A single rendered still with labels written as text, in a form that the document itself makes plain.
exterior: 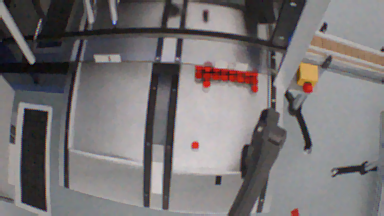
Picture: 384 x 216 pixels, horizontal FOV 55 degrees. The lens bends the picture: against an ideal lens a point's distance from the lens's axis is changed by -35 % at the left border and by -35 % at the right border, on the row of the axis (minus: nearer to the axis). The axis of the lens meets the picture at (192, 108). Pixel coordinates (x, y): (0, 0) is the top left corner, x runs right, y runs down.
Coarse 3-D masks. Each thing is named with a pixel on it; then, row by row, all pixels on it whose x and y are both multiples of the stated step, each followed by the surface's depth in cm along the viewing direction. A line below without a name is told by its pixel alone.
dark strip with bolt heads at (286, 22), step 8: (288, 0) 94; (296, 0) 93; (288, 8) 98; (296, 8) 97; (280, 16) 104; (288, 16) 103; (296, 16) 102; (280, 24) 109; (288, 24) 108; (280, 32) 114; (288, 32) 112; (272, 40) 120; (280, 40) 119; (288, 40) 117
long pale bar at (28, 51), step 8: (0, 0) 80; (0, 8) 83; (8, 16) 90; (8, 24) 93; (16, 32) 100; (16, 40) 104; (24, 40) 109; (24, 48) 111; (32, 48) 121; (32, 56) 120
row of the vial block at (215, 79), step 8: (200, 72) 150; (208, 72) 151; (200, 80) 152; (208, 80) 151; (216, 80) 151; (224, 80) 150; (232, 80) 150; (240, 80) 150; (248, 80) 150; (256, 80) 150
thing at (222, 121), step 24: (192, 72) 155; (192, 96) 154; (216, 96) 154; (240, 96) 154; (264, 96) 154; (192, 120) 152; (216, 120) 152; (240, 120) 152; (216, 144) 150; (240, 144) 150; (192, 168) 148; (216, 168) 148
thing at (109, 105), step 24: (96, 72) 155; (120, 72) 155; (144, 72) 155; (72, 96) 149; (96, 96) 153; (120, 96) 153; (144, 96) 153; (72, 120) 151; (96, 120) 151; (120, 120) 151; (144, 120) 151; (72, 144) 149; (96, 144) 149; (120, 144) 149
